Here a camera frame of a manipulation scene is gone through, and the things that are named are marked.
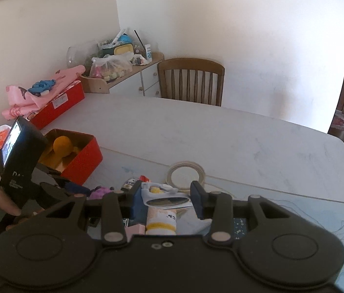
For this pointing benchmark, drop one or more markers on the clear bag of toys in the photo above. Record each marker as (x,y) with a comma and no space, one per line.
(114,65)

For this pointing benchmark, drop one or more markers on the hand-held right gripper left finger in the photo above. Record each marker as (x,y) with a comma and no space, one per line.
(135,201)

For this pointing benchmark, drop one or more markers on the blue crumpled cloth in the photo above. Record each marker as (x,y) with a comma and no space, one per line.
(40,86)

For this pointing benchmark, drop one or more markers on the red tin box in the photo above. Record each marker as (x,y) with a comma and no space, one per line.
(83,158)

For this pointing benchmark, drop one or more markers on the white blue carton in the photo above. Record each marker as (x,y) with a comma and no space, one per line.
(149,53)

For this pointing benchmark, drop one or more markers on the red candy packet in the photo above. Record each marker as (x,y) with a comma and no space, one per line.
(144,179)

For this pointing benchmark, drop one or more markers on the white yellow can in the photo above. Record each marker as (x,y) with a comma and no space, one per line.
(161,219)

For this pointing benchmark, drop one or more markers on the beige plastic lid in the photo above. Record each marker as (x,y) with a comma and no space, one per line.
(185,175)

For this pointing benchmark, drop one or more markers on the red box with white label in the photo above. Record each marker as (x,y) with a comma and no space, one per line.
(74,96)

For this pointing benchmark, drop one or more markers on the orange ball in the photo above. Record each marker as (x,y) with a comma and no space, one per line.
(62,145)

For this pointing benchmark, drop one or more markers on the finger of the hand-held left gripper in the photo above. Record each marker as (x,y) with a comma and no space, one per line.
(77,188)

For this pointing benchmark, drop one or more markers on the pink floor rug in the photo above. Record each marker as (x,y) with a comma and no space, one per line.
(339,122)

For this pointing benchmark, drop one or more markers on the white wooden cabinet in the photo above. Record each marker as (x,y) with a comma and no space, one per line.
(98,85)

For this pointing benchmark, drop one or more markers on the purple rubber toy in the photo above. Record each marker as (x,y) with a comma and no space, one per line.
(101,193)

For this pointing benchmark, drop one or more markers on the blue plastic container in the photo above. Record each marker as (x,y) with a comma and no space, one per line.
(125,38)

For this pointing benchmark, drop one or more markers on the green yellow box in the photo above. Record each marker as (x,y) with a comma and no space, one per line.
(123,50)

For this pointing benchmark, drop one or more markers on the clear glass jar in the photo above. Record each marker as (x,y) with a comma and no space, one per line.
(75,56)

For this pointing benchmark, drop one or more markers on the dark snack packet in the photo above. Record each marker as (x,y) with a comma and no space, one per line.
(129,184)

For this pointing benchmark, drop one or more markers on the orange carton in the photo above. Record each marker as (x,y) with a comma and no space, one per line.
(1,142)

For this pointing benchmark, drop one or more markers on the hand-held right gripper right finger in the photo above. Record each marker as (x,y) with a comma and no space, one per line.
(197,203)

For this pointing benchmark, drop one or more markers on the white sachet with black oval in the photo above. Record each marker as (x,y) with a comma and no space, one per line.
(167,202)

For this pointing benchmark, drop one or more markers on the brown wooden chair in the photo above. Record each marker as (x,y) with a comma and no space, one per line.
(190,65)

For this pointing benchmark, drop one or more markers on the pink plastic bag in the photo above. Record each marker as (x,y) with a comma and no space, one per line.
(16,103)

